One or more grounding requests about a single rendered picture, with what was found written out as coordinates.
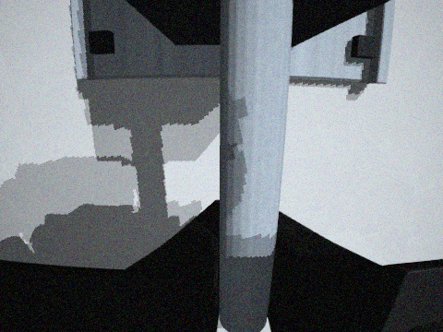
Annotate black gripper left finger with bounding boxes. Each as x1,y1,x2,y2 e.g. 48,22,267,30
0,200,221,332

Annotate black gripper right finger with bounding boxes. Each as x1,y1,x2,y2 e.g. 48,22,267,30
267,211,443,332

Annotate grey metal shaft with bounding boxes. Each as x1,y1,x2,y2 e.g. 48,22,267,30
219,0,294,332

